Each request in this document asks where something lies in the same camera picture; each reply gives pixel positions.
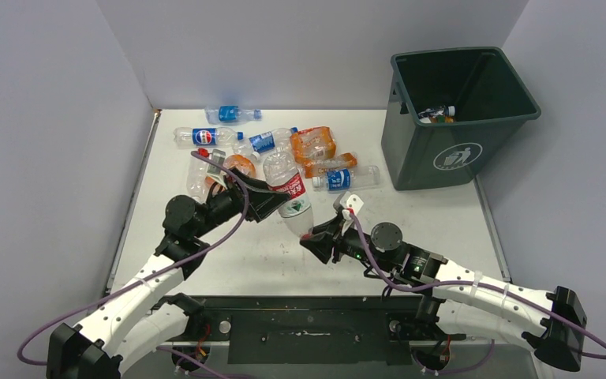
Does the clear bottle white cap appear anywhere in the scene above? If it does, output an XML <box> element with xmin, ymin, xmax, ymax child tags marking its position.
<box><xmin>262</xmin><ymin>147</ymin><xmax>314</xmax><ymax>237</ymax></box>

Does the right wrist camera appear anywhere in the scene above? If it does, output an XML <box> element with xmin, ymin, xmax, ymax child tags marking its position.
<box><xmin>333</xmin><ymin>191</ymin><xmax>364</xmax><ymax>220</ymax></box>

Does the clear bottle blue label tilted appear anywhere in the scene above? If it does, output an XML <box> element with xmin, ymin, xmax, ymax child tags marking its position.
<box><xmin>232</xmin><ymin>127</ymin><xmax>298</xmax><ymax>163</ymax></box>

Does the clear unlabelled bottle blue cap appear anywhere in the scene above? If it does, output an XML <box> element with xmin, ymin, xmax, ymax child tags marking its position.
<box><xmin>186</xmin><ymin>148</ymin><xmax>215</xmax><ymax>203</ymax></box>

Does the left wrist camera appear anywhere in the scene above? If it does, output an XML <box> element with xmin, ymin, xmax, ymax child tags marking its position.
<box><xmin>205</xmin><ymin>148</ymin><xmax>226</xmax><ymax>187</ymax></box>

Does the orange label crushed bottle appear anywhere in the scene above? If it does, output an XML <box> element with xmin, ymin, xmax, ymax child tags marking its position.
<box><xmin>205</xmin><ymin>154</ymin><xmax>257</xmax><ymax>188</ymax></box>

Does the dark green trash bin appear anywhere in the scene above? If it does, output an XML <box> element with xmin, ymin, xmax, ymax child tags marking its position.
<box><xmin>381</xmin><ymin>47</ymin><xmax>541</xmax><ymax>191</ymax></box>

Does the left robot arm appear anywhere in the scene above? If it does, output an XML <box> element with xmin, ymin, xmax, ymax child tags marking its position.
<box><xmin>46</xmin><ymin>169</ymin><xmax>290</xmax><ymax>378</ymax></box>

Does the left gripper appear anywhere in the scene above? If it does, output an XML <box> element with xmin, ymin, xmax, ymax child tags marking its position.
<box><xmin>192</xmin><ymin>167</ymin><xmax>290</xmax><ymax>238</ymax></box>

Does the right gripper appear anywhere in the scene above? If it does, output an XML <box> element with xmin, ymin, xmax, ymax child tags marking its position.
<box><xmin>301</xmin><ymin>213</ymin><xmax>394</xmax><ymax>272</ymax></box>

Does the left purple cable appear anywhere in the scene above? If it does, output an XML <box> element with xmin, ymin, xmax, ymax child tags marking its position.
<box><xmin>16</xmin><ymin>150</ymin><xmax>252</xmax><ymax>379</ymax></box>

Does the crushed clear water bottle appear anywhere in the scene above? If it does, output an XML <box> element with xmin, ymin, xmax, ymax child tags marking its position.
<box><xmin>417</xmin><ymin>105</ymin><xmax>456</xmax><ymax>123</ymax></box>

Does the purple cable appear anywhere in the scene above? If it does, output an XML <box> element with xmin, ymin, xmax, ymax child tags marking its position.
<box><xmin>16</xmin><ymin>150</ymin><xmax>252</xmax><ymax>379</ymax></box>
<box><xmin>347</xmin><ymin>208</ymin><xmax>606</xmax><ymax>362</ymax></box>

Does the pepsi bottle blue cap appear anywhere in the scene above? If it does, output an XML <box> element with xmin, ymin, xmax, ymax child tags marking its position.
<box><xmin>173</xmin><ymin>127</ymin><xmax>244</xmax><ymax>148</ymax></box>

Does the clear bottle blue label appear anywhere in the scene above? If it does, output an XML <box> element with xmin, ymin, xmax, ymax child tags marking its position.
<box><xmin>232</xmin><ymin>127</ymin><xmax>298</xmax><ymax>163</ymax></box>
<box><xmin>312</xmin><ymin>166</ymin><xmax>380</xmax><ymax>192</ymax></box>
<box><xmin>204</xmin><ymin>105</ymin><xmax>263</xmax><ymax>125</ymax></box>

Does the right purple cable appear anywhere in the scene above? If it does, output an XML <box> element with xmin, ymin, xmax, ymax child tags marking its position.
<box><xmin>347</xmin><ymin>208</ymin><xmax>606</xmax><ymax>362</ymax></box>

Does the white knob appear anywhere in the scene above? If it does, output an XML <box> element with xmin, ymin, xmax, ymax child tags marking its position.
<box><xmin>218</xmin><ymin>320</ymin><xmax>231</xmax><ymax>334</ymax></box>

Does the large orange label bottle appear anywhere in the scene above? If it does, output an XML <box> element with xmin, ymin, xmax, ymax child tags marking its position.
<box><xmin>276</xmin><ymin>126</ymin><xmax>337</xmax><ymax>163</ymax></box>

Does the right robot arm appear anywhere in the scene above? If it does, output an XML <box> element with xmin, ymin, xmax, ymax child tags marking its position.
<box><xmin>300</xmin><ymin>216</ymin><xmax>586</xmax><ymax>372</ymax></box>

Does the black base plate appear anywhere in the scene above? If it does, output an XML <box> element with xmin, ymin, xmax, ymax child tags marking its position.
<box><xmin>172</xmin><ymin>297</ymin><xmax>447</xmax><ymax>366</ymax></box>

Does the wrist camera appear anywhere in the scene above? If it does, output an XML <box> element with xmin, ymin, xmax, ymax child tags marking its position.
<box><xmin>333</xmin><ymin>191</ymin><xmax>364</xmax><ymax>220</ymax></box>
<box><xmin>205</xmin><ymin>148</ymin><xmax>226</xmax><ymax>187</ymax></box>

